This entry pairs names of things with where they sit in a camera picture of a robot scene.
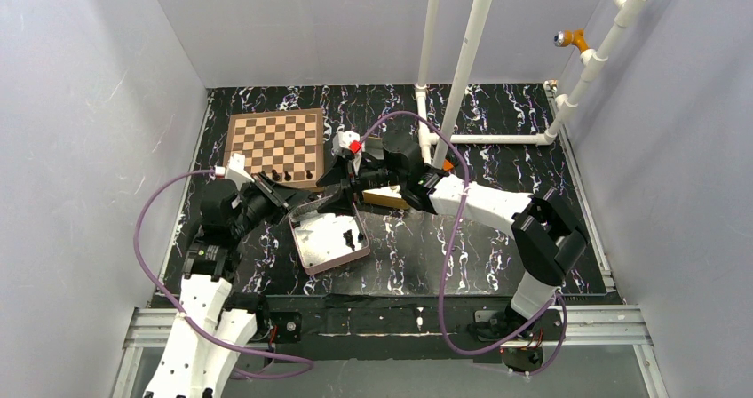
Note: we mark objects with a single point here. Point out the wooden chess board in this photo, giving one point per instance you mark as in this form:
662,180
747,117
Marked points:
282,140

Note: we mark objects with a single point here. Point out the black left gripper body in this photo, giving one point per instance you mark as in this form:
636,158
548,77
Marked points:
273,195

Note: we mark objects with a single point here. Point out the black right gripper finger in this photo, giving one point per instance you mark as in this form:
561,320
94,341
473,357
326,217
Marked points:
338,171
343,201

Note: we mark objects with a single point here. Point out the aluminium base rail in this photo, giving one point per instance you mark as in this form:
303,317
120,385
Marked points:
399,329

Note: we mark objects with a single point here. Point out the pink-rimmed silver tin tray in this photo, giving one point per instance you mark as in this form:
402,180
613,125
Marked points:
319,238

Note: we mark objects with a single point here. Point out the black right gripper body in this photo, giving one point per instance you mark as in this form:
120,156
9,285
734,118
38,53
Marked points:
352,189

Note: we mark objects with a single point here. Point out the black chess bishop piece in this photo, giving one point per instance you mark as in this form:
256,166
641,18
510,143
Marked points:
349,239

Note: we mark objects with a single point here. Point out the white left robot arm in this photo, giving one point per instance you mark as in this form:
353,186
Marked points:
211,325

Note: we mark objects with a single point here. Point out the white PVC pipe frame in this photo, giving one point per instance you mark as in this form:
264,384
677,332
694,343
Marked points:
462,46

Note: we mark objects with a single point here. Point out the orange pipe clip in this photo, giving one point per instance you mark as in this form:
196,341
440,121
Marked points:
574,38

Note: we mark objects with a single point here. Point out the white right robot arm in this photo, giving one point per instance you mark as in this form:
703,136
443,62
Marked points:
548,235

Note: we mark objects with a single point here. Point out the gold-rimmed tin tray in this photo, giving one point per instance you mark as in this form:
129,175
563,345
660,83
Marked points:
386,197

